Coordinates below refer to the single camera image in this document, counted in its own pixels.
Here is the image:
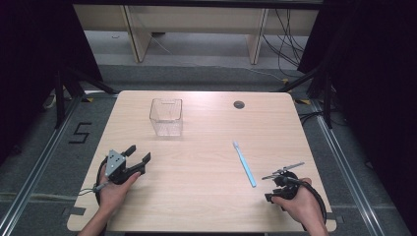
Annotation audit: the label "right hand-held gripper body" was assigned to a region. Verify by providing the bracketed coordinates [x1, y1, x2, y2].
[261, 161, 306, 202]

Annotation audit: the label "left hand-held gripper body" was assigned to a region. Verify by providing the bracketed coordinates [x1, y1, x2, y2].
[103, 148, 133, 186]

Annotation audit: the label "light blue toothbrush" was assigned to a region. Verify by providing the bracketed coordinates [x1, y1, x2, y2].
[232, 141, 258, 189]

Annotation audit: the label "clear plastic container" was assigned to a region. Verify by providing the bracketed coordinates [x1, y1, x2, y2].
[149, 97, 184, 138]

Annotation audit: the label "person's right hand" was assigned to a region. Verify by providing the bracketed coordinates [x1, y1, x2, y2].
[270, 177, 325, 228]

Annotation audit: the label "person's left hand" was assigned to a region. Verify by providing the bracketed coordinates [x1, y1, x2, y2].
[97, 165, 143, 214]

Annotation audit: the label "black metal stand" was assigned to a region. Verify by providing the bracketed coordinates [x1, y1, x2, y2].
[274, 63, 334, 130]
[53, 66, 120, 130]

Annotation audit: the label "black curtain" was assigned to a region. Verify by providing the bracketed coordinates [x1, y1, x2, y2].
[297, 0, 417, 235]
[0, 0, 104, 166]

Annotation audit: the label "beige wooden desk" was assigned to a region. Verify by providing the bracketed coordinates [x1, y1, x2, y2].
[73, 3, 320, 66]

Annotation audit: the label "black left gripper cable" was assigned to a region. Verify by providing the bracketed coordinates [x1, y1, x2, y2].
[93, 156, 110, 207]

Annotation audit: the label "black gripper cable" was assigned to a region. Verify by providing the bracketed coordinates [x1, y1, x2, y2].
[93, 156, 110, 207]
[282, 175, 328, 232]

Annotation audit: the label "grey cable plug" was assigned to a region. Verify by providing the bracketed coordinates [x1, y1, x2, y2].
[78, 181, 111, 197]

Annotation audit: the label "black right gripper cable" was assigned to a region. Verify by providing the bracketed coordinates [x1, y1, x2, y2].
[282, 175, 328, 232]

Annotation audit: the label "aluminium floor rail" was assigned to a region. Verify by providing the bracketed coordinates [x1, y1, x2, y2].
[310, 98, 386, 236]
[0, 94, 84, 236]

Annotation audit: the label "black floor cables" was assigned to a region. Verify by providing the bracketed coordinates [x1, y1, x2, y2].
[297, 110, 328, 126]

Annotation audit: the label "bundle of black cables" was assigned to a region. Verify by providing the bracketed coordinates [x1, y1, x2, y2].
[261, 9, 311, 79]

